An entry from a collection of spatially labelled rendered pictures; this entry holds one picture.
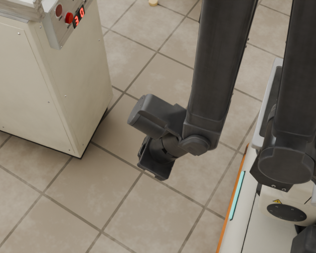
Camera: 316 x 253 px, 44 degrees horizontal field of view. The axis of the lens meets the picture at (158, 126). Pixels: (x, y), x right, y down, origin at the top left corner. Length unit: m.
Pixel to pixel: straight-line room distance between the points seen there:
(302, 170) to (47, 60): 0.79
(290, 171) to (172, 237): 1.03
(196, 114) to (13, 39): 0.67
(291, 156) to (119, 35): 1.66
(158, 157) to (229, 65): 0.31
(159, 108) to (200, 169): 1.07
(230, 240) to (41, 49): 0.81
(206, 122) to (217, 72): 0.10
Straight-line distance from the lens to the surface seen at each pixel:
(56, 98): 1.26
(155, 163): 0.73
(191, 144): 0.59
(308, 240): 1.09
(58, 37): 1.10
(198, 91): 0.52
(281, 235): 1.34
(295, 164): 0.56
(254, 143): 0.82
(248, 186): 1.37
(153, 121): 0.63
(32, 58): 1.13
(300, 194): 1.01
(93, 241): 1.59
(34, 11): 0.99
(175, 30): 2.13
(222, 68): 0.47
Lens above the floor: 1.52
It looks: 60 degrees down
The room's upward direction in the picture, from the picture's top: straight up
